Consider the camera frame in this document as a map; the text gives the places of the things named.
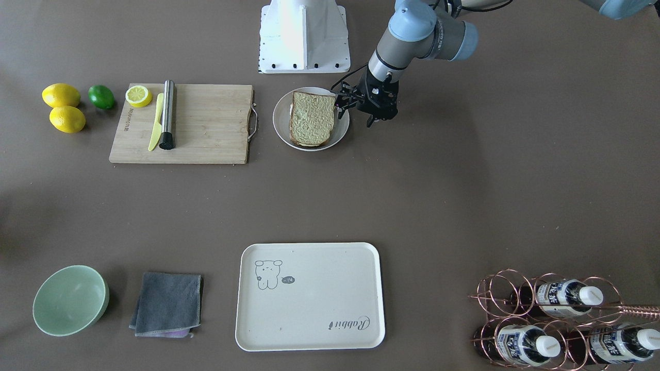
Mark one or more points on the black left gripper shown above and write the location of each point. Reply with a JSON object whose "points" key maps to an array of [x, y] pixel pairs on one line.
{"points": [[344, 100]]}

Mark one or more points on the bread slice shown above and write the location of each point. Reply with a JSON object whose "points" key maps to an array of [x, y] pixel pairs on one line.
{"points": [[312, 119]]}

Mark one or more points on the white plate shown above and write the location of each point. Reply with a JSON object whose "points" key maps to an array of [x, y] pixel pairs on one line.
{"points": [[281, 119]]}

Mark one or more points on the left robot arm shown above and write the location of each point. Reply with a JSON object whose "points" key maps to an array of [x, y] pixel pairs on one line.
{"points": [[423, 30]]}

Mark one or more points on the cream rabbit tray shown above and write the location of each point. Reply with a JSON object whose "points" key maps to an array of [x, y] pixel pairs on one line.
{"points": [[310, 296]]}

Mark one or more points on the wooden cutting board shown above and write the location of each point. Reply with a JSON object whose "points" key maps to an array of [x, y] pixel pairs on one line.
{"points": [[211, 125]]}

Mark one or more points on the steel cylinder muddler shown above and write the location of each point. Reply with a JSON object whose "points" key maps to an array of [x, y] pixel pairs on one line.
{"points": [[167, 136]]}

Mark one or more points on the yellow plastic knife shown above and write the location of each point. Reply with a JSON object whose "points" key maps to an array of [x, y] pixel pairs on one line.
{"points": [[157, 126]]}

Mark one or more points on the half lemon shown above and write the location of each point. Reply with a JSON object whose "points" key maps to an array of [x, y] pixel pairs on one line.
{"points": [[138, 96]]}

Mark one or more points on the green lime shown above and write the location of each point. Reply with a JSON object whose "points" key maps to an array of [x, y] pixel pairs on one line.
{"points": [[101, 97]]}

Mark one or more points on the grey folded cloth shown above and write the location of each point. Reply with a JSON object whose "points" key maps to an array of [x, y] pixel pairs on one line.
{"points": [[168, 305]]}

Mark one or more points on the tea bottle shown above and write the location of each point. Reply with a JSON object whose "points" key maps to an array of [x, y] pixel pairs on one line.
{"points": [[516, 345], [567, 298], [613, 345]]}

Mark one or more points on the yellow lemon outer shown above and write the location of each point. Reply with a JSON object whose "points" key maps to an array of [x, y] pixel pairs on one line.
{"points": [[67, 119]]}

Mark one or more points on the yellow lemon near lime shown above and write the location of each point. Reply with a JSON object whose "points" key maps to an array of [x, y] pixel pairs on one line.
{"points": [[60, 95]]}

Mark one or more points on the green bowl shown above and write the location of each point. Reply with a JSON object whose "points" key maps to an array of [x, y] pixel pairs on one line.
{"points": [[70, 300]]}

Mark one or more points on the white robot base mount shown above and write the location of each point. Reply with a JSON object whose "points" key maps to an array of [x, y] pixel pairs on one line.
{"points": [[303, 37]]}

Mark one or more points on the copper wire bottle rack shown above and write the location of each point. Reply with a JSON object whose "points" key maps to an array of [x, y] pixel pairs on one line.
{"points": [[556, 322]]}

